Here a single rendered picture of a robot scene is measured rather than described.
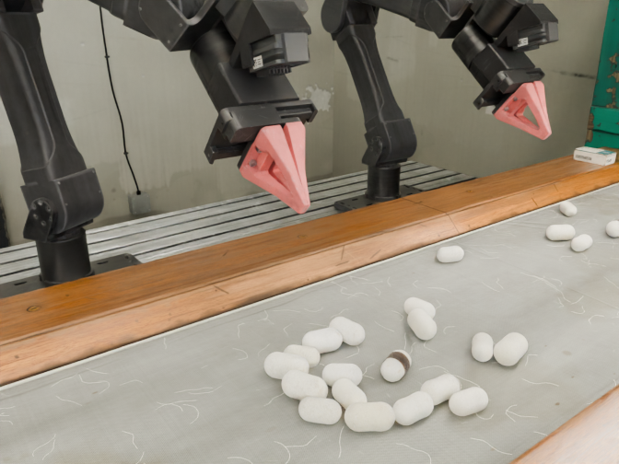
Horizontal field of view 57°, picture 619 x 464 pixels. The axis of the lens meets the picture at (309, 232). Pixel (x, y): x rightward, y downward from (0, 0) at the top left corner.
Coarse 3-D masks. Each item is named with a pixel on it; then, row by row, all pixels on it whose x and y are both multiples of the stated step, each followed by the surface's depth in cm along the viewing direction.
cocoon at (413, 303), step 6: (408, 300) 55; (414, 300) 55; (420, 300) 55; (408, 306) 55; (414, 306) 55; (420, 306) 54; (426, 306) 54; (432, 306) 54; (408, 312) 55; (426, 312) 54; (432, 312) 54; (432, 318) 54
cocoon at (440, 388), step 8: (440, 376) 44; (448, 376) 43; (424, 384) 43; (432, 384) 42; (440, 384) 43; (448, 384) 43; (456, 384) 43; (432, 392) 42; (440, 392) 42; (448, 392) 43; (440, 400) 42
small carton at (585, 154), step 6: (576, 150) 104; (582, 150) 104; (588, 150) 103; (594, 150) 103; (600, 150) 103; (606, 150) 103; (576, 156) 105; (582, 156) 104; (588, 156) 103; (594, 156) 102; (600, 156) 101; (606, 156) 100; (612, 156) 102; (594, 162) 102; (600, 162) 101; (606, 162) 101; (612, 162) 102
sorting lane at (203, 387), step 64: (512, 256) 70; (576, 256) 70; (256, 320) 55; (320, 320) 55; (384, 320) 55; (448, 320) 55; (512, 320) 55; (576, 320) 55; (64, 384) 46; (128, 384) 46; (192, 384) 46; (256, 384) 46; (384, 384) 46; (512, 384) 46; (576, 384) 46; (0, 448) 39; (64, 448) 39; (128, 448) 39; (192, 448) 39; (256, 448) 39; (320, 448) 39; (384, 448) 39; (448, 448) 39; (512, 448) 39
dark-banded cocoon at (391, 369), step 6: (408, 354) 47; (390, 360) 45; (396, 360) 45; (384, 366) 45; (390, 366) 45; (396, 366) 45; (402, 366) 45; (384, 372) 45; (390, 372) 45; (396, 372) 45; (402, 372) 45; (390, 378) 45; (396, 378) 45
